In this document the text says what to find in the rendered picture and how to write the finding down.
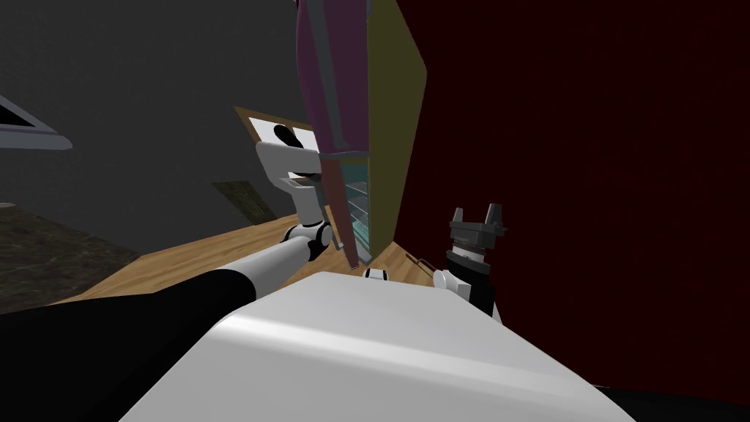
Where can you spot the purple fridge door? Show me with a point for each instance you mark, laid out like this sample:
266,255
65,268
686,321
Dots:
319,76

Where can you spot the olive fridge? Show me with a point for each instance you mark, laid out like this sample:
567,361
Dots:
391,129

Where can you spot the wood framed white picture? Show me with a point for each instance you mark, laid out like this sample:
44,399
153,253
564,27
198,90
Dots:
263,130

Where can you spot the dark olive wall plaque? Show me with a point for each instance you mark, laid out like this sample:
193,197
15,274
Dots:
246,200

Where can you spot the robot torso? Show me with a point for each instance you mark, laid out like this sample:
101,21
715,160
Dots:
375,351

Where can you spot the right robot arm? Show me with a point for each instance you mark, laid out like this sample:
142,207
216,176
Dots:
477,287

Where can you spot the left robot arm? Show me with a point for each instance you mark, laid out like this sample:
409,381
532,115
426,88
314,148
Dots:
117,340

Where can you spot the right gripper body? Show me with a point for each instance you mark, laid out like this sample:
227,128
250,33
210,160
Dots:
476,233

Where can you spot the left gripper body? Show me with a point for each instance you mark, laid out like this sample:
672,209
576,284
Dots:
287,136

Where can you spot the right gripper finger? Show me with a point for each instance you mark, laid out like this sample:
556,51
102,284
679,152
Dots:
457,215
494,215

